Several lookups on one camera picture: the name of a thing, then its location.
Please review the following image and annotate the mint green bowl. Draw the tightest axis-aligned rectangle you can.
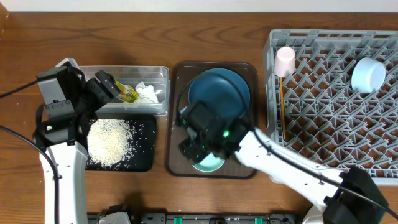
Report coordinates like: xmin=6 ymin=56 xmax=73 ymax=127
xmin=193 ymin=153 xmax=225 ymax=172

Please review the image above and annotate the yellow green snack wrapper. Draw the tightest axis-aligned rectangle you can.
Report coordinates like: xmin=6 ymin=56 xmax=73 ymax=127
xmin=116 ymin=81 xmax=139 ymax=103

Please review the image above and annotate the dark blue plate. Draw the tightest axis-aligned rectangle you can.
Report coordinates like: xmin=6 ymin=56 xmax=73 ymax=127
xmin=188 ymin=68 xmax=251 ymax=119

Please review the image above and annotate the white napkin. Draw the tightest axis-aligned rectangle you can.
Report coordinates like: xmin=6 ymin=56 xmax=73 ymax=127
xmin=134 ymin=82 xmax=159 ymax=104

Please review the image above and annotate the white rice pile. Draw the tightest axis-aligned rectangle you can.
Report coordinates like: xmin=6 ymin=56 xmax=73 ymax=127
xmin=86 ymin=118 xmax=153 ymax=171

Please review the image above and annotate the wooden chopstick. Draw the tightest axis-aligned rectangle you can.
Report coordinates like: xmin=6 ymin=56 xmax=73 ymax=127
xmin=279 ymin=77 xmax=286 ymax=140

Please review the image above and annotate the pink cup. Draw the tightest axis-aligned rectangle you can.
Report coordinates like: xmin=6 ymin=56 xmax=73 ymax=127
xmin=274 ymin=46 xmax=295 ymax=77

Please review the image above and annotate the light blue bowl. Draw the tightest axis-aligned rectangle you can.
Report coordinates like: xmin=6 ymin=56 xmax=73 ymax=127
xmin=351 ymin=57 xmax=386 ymax=93

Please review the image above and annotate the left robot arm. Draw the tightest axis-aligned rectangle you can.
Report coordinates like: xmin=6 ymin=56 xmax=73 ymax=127
xmin=34 ymin=58 xmax=120 ymax=224

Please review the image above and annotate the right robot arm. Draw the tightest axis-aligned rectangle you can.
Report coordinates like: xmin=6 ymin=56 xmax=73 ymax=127
xmin=175 ymin=101 xmax=390 ymax=223

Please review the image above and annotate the clear plastic waste bin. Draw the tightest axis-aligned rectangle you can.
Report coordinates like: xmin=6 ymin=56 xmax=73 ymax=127
xmin=80 ymin=65 xmax=170 ymax=116

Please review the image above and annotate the black waste tray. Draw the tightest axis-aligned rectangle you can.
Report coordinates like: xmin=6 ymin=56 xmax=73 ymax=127
xmin=83 ymin=112 xmax=157 ymax=173

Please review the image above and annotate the grey dishwasher rack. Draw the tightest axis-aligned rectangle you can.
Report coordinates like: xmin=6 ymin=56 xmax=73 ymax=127
xmin=263 ymin=29 xmax=397 ymax=186

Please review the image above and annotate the brown serving tray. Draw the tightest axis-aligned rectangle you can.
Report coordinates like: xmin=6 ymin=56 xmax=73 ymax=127
xmin=165 ymin=62 xmax=259 ymax=179

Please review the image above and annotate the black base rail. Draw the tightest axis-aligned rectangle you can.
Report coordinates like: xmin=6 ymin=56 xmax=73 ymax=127
xmin=88 ymin=205 xmax=299 ymax=224

